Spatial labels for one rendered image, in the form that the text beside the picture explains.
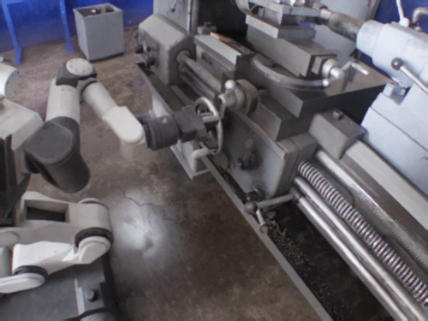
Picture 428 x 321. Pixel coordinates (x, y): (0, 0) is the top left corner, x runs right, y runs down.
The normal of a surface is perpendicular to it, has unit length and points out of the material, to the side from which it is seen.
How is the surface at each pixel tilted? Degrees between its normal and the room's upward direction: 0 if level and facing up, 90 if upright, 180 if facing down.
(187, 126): 13
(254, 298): 0
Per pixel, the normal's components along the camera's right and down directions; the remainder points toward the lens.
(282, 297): 0.09, -0.72
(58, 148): 0.11, -0.55
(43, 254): -0.16, -0.65
